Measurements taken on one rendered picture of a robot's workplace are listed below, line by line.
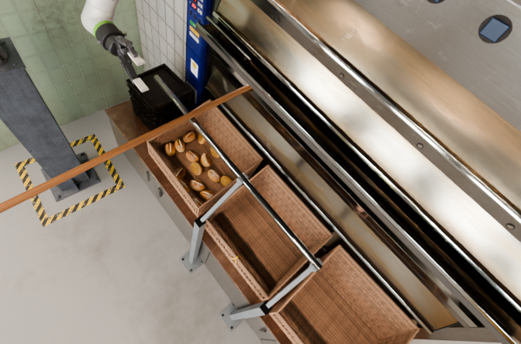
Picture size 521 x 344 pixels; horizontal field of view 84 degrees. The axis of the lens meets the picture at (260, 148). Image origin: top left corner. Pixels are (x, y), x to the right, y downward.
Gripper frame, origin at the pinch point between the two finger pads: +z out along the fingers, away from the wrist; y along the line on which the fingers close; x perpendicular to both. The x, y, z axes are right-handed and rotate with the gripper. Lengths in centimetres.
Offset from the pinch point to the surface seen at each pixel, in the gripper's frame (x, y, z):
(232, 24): -53, 1, -11
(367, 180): -50, 8, 83
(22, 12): 15, 44, -114
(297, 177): -54, 52, 58
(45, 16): 5, 49, -114
